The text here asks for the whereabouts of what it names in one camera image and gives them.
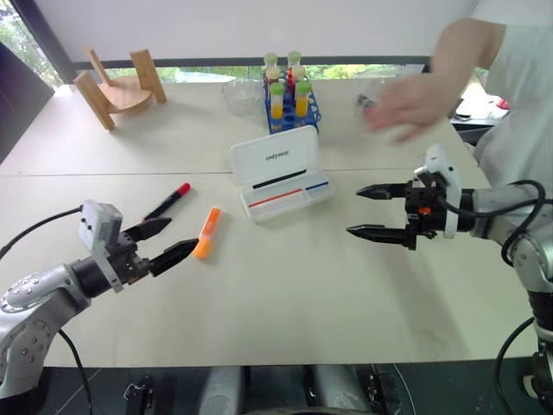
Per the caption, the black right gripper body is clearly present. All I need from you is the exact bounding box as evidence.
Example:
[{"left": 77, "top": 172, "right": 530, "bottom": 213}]
[{"left": 404, "top": 172, "right": 448, "bottom": 252}]

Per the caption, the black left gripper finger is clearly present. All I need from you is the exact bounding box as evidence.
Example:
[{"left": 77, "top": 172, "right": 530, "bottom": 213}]
[
  {"left": 124, "top": 217, "right": 173, "bottom": 244},
  {"left": 149, "top": 237, "right": 201, "bottom": 278}
]

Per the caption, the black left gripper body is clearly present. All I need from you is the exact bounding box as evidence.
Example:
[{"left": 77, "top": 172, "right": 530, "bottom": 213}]
[{"left": 111, "top": 231, "right": 153, "bottom": 287}]

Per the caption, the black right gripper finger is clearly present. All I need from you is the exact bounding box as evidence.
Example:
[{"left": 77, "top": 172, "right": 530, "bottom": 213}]
[
  {"left": 355, "top": 182, "right": 410, "bottom": 202},
  {"left": 345, "top": 223, "right": 410, "bottom": 249}
]

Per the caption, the clear plastic container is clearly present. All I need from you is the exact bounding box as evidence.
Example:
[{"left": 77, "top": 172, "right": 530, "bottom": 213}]
[{"left": 353, "top": 77, "right": 405, "bottom": 127}]

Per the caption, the white open pencil case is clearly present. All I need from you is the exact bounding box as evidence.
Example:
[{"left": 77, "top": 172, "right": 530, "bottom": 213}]
[{"left": 227, "top": 124, "right": 337, "bottom": 224}]

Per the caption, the person's bare hand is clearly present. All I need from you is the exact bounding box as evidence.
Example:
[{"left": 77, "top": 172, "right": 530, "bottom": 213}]
[{"left": 364, "top": 72, "right": 459, "bottom": 144}]

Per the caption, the black marker with red cap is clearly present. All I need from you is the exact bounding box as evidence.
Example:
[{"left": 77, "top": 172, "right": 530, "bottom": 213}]
[{"left": 142, "top": 182, "right": 193, "bottom": 222}]

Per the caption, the orange highlighter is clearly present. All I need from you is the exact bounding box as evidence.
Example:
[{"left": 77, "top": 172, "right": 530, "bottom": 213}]
[{"left": 192, "top": 207, "right": 224, "bottom": 261}]

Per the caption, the black pen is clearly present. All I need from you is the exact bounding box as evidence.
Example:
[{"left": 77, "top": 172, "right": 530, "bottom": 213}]
[{"left": 251, "top": 169, "right": 308, "bottom": 191}]

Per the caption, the red pen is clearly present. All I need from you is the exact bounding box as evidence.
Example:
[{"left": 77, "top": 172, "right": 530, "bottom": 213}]
[{"left": 249, "top": 188, "right": 304, "bottom": 208}]

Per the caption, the blue test tube rack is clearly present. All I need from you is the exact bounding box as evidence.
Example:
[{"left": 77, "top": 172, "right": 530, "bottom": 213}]
[{"left": 263, "top": 72, "right": 323, "bottom": 136}]

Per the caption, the dark side desk with clutter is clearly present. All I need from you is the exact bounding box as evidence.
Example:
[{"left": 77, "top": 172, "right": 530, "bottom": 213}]
[{"left": 448, "top": 68, "right": 512, "bottom": 149}]

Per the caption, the green-capped tube orange liquid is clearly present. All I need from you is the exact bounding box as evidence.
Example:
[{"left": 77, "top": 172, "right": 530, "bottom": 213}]
[
  {"left": 269, "top": 81, "right": 287, "bottom": 122},
  {"left": 294, "top": 80, "right": 313, "bottom": 119}
]

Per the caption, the wooden stand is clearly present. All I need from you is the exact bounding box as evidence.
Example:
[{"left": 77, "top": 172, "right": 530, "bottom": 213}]
[{"left": 72, "top": 46, "right": 168, "bottom": 132}]

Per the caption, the grey rounded shape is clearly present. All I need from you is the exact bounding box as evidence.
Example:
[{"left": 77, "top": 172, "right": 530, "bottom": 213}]
[
  {"left": 314, "top": 365, "right": 373, "bottom": 415},
  {"left": 201, "top": 366, "right": 244, "bottom": 415}
]

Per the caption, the clear glass bowl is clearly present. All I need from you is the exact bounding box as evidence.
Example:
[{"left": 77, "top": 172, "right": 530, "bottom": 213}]
[{"left": 221, "top": 78, "right": 266, "bottom": 116}]

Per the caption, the dark panel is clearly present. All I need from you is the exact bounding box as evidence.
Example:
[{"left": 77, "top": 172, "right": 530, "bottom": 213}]
[{"left": 0, "top": 41, "right": 56, "bottom": 166}]

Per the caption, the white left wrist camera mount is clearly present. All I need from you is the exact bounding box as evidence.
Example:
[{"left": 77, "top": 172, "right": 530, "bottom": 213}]
[{"left": 79, "top": 199, "right": 127, "bottom": 294}]

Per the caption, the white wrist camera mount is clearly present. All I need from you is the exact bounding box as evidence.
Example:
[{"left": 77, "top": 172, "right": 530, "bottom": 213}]
[
  {"left": 413, "top": 144, "right": 463, "bottom": 240},
  {"left": 79, "top": 199, "right": 127, "bottom": 294}
]

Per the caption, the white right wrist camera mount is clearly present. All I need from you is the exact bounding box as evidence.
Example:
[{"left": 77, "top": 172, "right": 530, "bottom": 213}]
[{"left": 413, "top": 144, "right": 463, "bottom": 240}]

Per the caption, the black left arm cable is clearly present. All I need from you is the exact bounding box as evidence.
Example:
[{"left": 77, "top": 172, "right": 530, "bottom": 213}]
[
  {"left": 58, "top": 328, "right": 94, "bottom": 415},
  {"left": 0, "top": 206, "right": 85, "bottom": 261}
]

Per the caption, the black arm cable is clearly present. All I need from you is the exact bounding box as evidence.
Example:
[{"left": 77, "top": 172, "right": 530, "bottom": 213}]
[
  {"left": 493, "top": 316, "right": 540, "bottom": 415},
  {"left": 435, "top": 178, "right": 548, "bottom": 265},
  {"left": 58, "top": 328, "right": 94, "bottom": 415},
  {"left": 0, "top": 206, "right": 85, "bottom": 261}
]

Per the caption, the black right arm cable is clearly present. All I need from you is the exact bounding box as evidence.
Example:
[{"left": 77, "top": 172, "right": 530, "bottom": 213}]
[
  {"left": 493, "top": 316, "right": 540, "bottom": 415},
  {"left": 435, "top": 178, "right": 548, "bottom": 265}
]

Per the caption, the black bracket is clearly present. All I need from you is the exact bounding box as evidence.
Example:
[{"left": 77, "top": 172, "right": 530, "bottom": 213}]
[
  {"left": 365, "top": 370, "right": 399, "bottom": 408},
  {"left": 122, "top": 373, "right": 156, "bottom": 408}
]

